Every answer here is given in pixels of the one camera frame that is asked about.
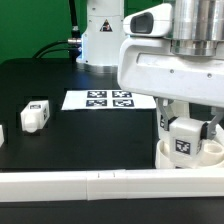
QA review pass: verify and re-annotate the white marker sheet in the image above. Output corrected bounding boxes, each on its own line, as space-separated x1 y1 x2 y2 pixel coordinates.
62 90 156 110

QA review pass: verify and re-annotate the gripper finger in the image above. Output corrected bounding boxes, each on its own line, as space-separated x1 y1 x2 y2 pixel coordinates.
206 107 224 140

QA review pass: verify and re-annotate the white left fence block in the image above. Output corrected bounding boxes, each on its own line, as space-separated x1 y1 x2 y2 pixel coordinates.
0 125 4 147

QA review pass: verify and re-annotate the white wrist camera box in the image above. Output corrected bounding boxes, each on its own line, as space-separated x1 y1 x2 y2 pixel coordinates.
123 3 173 37

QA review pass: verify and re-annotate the white round stool seat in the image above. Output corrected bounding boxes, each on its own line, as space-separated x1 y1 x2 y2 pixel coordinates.
155 124 224 170

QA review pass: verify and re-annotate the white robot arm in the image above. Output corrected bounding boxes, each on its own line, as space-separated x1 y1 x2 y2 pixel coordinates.
76 0 224 139

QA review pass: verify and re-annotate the white front fence rail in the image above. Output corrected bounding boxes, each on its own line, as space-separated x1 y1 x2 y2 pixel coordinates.
0 169 224 202

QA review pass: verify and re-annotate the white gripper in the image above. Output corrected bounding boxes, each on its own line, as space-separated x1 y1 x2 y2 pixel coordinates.
117 37 224 131

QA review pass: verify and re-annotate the black cable on base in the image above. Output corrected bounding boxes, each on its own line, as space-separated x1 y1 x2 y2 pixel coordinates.
32 0 83 60

